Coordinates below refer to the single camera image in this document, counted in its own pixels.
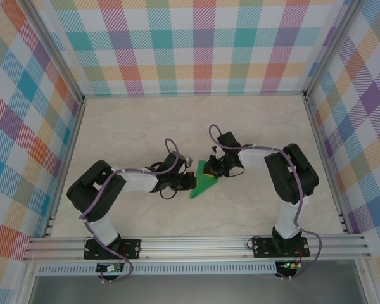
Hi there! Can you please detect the green paper sheet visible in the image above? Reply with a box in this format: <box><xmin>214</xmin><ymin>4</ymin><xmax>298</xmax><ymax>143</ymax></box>
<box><xmin>189</xmin><ymin>160</ymin><xmax>223</xmax><ymax>200</ymax></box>

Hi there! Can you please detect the grey metal sheet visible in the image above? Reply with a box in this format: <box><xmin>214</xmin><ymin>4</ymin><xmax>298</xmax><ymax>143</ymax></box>
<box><xmin>27</xmin><ymin>274</ymin><xmax>368</xmax><ymax>304</ymax></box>

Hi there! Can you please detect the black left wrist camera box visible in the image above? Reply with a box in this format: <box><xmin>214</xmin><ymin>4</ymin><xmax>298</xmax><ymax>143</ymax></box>
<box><xmin>161</xmin><ymin>151</ymin><xmax>193</xmax><ymax>174</ymax></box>

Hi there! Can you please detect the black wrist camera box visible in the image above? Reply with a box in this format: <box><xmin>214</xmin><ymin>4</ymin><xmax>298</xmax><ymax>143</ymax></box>
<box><xmin>217</xmin><ymin>131</ymin><xmax>241</xmax><ymax>149</ymax></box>
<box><xmin>161</xmin><ymin>151</ymin><xmax>193</xmax><ymax>174</ymax></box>

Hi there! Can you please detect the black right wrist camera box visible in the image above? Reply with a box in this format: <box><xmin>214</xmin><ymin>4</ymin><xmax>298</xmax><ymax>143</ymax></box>
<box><xmin>217</xmin><ymin>131</ymin><xmax>241</xmax><ymax>149</ymax></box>

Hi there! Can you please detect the wide aluminium base rail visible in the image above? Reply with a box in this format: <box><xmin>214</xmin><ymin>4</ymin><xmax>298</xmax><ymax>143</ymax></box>
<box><xmin>22</xmin><ymin>236</ymin><xmax>371</xmax><ymax>262</ymax></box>

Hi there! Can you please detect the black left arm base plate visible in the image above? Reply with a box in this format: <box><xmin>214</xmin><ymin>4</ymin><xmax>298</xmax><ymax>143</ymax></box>
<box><xmin>83</xmin><ymin>237</ymin><xmax>143</xmax><ymax>260</ymax></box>

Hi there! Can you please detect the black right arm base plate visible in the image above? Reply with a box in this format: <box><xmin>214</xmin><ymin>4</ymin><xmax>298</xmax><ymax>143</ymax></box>
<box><xmin>251</xmin><ymin>237</ymin><xmax>310</xmax><ymax>259</ymax></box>

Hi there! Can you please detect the slotted grey cable duct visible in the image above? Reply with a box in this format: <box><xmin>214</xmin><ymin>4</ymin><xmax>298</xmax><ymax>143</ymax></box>
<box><xmin>37</xmin><ymin>261</ymin><xmax>278</xmax><ymax>276</ymax></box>

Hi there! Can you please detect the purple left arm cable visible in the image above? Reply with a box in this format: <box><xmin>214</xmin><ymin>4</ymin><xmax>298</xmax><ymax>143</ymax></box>
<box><xmin>79</xmin><ymin>138</ymin><xmax>180</xmax><ymax>284</ymax></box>

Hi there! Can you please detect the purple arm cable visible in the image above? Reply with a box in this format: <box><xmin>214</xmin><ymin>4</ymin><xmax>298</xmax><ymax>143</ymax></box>
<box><xmin>208</xmin><ymin>123</ymin><xmax>323</xmax><ymax>281</ymax></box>
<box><xmin>79</xmin><ymin>138</ymin><xmax>180</xmax><ymax>284</ymax></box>

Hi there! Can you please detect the aluminium side rail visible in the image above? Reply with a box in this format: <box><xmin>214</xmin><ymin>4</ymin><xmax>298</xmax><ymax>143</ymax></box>
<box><xmin>303</xmin><ymin>94</ymin><xmax>352</xmax><ymax>234</ymax></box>
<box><xmin>43</xmin><ymin>100</ymin><xmax>87</xmax><ymax>238</ymax></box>

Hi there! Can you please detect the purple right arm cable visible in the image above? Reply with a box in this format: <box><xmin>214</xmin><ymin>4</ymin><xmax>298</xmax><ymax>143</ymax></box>
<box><xmin>208</xmin><ymin>123</ymin><xmax>323</xmax><ymax>281</ymax></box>

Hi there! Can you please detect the aluminium frame post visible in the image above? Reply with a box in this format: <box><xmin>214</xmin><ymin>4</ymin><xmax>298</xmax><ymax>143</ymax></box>
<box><xmin>303</xmin><ymin>0</ymin><xmax>362</xmax><ymax>98</ymax></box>
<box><xmin>27</xmin><ymin>0</ymin><xmax>86</xmax><ymax>103</ymax></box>

